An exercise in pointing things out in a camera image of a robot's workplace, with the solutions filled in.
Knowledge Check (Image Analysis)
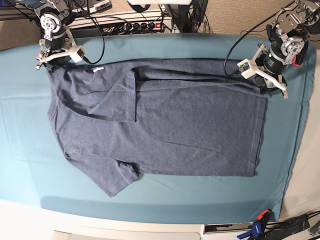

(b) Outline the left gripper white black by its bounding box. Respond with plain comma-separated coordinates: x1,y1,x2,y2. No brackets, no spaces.
254,42,289,99

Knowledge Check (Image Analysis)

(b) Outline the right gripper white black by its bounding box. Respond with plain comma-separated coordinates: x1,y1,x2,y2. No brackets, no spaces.
35,27,77,72

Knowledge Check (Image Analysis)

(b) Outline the blue-grey heathered T-shirt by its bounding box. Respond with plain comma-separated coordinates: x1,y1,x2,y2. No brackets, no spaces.
48,59,268,197

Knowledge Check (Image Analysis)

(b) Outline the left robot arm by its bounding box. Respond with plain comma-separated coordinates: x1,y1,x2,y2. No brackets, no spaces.
249,0,320,99

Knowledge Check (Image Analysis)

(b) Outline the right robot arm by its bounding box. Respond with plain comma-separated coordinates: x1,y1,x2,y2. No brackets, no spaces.
22,0,86,70

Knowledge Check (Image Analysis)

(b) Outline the orange black clamp top right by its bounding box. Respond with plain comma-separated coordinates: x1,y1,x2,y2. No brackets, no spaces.
292,47,308,67

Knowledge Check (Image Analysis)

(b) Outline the teal table cloth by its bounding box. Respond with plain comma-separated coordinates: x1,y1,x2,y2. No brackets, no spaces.
0,44,317,224

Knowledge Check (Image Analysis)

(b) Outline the white power strip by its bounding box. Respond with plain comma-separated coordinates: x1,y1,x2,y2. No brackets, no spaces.
68,15,166,35

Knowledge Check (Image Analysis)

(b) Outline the orange blue clamp bottom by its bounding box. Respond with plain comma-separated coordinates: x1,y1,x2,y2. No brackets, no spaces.
237,209,272,240

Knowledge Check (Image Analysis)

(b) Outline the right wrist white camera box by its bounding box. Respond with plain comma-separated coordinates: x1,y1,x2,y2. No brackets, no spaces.
68,45,87,63

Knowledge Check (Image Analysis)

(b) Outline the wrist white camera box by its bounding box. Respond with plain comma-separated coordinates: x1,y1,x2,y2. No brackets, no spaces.
237,58,259,79
68,45,87,63

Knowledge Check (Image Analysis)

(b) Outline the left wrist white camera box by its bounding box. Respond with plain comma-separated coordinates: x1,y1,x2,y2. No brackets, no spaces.
237,58,259,79

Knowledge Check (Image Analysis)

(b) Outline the black cable bundle bottom right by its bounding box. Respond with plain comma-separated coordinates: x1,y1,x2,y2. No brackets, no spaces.
264,211,320,240

